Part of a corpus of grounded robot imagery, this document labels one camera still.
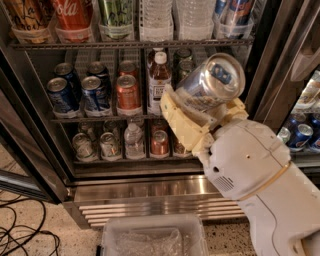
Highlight orange lacroix can top shelf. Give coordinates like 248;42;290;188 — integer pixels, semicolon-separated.
2;0;54;44

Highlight silver can bottom far left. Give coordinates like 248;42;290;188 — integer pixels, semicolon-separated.
72;133;98;162

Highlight stainless fridge base grille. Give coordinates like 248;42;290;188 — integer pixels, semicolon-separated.
63;175;244;229

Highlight orange can bottom front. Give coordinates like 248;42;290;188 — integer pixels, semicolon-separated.
150;130;169;158

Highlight iced tea bottle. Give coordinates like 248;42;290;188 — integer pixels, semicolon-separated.
148;51;172;115
147;48;164;69

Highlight clear water bottle left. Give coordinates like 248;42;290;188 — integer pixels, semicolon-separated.
139;0;174;42

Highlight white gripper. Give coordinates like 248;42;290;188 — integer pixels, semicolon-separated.
160;84;290;200

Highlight green lacroix can middle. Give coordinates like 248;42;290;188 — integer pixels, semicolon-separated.
178;60;195;81

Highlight small water bottle bottom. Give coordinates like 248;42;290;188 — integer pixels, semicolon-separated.
124;123;146;160

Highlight green lacroix can top shelf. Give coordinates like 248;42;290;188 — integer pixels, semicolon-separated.
98;0;133;40

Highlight orange soda can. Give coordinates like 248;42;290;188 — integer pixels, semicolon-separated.
118;60;138;79
116;75;142;116

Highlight top wire shelf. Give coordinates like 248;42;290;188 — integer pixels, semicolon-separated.
9;38;254;51

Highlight iced tea bottle back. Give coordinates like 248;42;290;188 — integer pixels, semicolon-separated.
147;48;164;69

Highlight right fridge door frame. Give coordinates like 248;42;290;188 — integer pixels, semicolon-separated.
245;0;320;131

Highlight clear water bottle right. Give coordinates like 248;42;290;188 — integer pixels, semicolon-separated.
174;0;214;41

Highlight silver redbull can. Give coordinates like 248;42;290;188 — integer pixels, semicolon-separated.
175;53;246;112

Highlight blue pepsi can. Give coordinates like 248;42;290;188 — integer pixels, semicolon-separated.
81;76;111;117
87;61;112;97
54;62;82;101
47;77;80;118

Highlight blue can right compartment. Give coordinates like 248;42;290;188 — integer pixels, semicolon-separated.
287;124;313;151

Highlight middle wire shelf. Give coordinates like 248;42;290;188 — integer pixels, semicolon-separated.
46;113;163;123

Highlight clear plastic bin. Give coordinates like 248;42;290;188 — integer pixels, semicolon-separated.
100;214;209;256

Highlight blue pepsi can back left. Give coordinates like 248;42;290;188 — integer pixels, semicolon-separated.
54;62;82;101

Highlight black cables on floor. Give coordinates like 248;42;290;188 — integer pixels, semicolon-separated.
0;189;61;256

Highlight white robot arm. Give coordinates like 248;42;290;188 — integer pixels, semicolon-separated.
160;84;320;256

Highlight open fridge glass door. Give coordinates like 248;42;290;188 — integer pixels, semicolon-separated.
0;54;68;204

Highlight copper can bottom front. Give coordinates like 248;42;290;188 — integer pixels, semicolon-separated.
173;137;191;157

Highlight orange soda can front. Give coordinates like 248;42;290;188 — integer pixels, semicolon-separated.
116;75;142;116

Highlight wire shelf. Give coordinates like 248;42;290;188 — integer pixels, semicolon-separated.
46;113;163;123
9;38;254;51

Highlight orange soda can back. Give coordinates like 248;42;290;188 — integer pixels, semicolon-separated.
118;60;138;79

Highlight blue pepsi can back right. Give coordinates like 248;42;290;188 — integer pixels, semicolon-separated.
87;61;112;97

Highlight red coca cola can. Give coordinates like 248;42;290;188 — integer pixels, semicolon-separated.
51;0;93;43

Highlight blue pepsi can front right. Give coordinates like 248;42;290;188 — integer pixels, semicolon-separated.
81;76;111;117

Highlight iced tea bottle front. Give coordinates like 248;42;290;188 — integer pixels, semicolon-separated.
148;51;172;115

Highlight clear water bottle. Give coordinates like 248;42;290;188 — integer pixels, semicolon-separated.
174;0;214;41
139;0;174;42

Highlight blue pepsi can front left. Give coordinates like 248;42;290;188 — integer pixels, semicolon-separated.
47;77;80;118

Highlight green lacroix can back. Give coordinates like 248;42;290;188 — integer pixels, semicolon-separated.
173;48;193;66

